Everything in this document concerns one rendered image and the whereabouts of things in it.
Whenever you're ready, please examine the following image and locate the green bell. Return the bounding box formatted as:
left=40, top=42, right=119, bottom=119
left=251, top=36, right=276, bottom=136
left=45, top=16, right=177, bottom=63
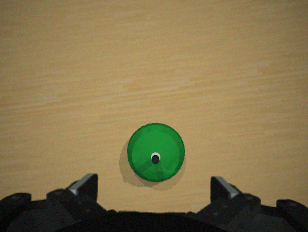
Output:
left=127, top=123, right=185, bottom=182

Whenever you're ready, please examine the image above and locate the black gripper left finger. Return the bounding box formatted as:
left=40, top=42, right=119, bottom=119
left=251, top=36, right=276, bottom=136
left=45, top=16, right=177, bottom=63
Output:
left=0, top=173, right=118, bottom=232

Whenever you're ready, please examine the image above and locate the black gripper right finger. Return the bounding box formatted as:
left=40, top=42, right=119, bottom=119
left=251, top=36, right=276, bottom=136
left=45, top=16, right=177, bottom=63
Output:
left=183, top=176, right=308, bottom=232

